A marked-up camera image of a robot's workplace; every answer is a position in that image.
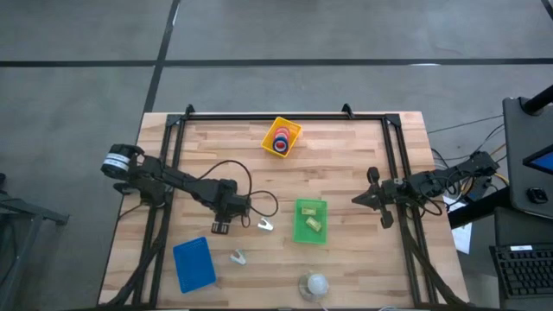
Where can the grey cart top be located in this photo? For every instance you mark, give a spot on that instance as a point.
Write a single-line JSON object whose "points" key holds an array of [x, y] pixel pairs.
{"points": [[516, 151]]}

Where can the tablet with blue screen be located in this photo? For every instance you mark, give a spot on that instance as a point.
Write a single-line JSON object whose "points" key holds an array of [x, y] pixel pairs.
{"points": [[545, 162]]}

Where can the yellow plastic basket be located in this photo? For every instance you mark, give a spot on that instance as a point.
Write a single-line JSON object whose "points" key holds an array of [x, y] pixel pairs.
{"points": [[268, 144]]}

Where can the green plastic basket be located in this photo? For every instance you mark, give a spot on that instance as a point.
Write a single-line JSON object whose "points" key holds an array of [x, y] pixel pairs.
{"points": [[302, 233]]}

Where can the blue plastic basket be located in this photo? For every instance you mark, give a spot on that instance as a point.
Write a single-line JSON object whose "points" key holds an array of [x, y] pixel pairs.
{"points": [[194, 268]]}

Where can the black cart leg bar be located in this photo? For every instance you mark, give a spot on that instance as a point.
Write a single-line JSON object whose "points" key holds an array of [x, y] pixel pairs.
{"points": [[479, 209]]}

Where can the grey metal stand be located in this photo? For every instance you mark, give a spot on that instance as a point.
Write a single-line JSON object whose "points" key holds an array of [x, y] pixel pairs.
{"points": [[43, 214]]}

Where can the black round pole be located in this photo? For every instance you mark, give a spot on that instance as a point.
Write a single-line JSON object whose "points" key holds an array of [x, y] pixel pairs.
{"points": [[540, 101]]}

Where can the black aluminium table frame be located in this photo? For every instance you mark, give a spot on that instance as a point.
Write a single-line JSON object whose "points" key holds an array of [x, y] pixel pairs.
{"points": [[237, 116]]}

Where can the black keyboard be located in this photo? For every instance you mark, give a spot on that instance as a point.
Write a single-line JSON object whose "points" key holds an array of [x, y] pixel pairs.
{"points": [[527, 272]]}

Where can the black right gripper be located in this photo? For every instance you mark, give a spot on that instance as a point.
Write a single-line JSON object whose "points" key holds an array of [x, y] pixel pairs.
{"points": [[393, 192]]}

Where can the blue tape roll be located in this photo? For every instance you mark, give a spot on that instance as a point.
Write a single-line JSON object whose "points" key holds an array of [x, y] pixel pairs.
{"points": [[280, 146]]}

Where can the white paper sheet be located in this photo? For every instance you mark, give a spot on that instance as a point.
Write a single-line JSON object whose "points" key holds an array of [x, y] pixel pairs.
{"points": [[463, 237]]}

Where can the small lime green stapler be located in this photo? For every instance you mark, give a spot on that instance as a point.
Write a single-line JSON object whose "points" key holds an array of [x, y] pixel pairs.
{"points": [[308, 211], [313, 224]]}

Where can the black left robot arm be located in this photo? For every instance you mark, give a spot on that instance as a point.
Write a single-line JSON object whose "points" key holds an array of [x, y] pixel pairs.
{"points": [[181, 179]]}

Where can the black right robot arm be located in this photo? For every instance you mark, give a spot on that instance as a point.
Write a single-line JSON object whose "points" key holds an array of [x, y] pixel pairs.
{"points": [[475, 164]]}

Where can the black computer mouse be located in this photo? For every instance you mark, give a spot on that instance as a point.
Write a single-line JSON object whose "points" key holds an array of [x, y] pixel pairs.
{"points": [[537, 195]]}

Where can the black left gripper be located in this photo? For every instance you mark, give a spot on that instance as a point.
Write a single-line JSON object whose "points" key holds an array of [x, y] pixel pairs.
{"points": [[233, 206]]}

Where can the pale teal staple remover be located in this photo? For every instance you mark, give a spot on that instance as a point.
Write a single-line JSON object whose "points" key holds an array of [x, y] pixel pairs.
{"points": [[237, 257], [265, 224]]}

